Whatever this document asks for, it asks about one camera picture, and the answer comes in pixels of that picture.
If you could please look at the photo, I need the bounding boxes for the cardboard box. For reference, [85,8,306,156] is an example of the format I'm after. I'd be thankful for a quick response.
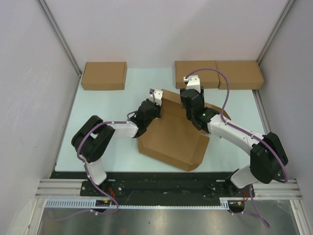
[136,88,231,172]
[175,60,220,89]
[81,62,127,91]
[216,61,264,90]

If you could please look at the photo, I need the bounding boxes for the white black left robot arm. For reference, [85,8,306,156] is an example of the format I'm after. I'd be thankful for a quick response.
[71,98,162,196]

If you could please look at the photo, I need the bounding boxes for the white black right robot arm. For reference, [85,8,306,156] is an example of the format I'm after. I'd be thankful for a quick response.
[180,88,289,196]

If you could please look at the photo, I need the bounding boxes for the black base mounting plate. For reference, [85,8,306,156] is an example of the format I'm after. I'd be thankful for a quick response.
[51,171,255,207]

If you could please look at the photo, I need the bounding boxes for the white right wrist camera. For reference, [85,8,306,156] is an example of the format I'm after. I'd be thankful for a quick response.
[183,75,201,93]

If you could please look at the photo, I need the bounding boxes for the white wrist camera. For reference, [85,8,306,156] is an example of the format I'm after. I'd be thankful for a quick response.
[149,89,163,106]
[183,75,201,93]

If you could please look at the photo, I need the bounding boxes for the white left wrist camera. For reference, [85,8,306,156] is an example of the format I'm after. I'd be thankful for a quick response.
[149,89,163,106]

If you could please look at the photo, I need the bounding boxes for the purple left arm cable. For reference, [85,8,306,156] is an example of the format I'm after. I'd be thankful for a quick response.
[46,89,159,221]

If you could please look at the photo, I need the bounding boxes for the white slotted cable duct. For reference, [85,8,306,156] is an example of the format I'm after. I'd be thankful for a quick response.
[45,198,245,211]

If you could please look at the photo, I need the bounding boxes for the aluminium corner post right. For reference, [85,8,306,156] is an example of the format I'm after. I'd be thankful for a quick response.
[257,0,297,66]

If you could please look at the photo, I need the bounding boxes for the aluminium corner post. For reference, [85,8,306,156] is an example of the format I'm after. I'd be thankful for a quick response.
[36,0,82,76]
[257,0,297,66]

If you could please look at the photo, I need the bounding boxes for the aluminium corner post left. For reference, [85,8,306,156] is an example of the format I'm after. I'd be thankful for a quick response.
[36,0,82,76]

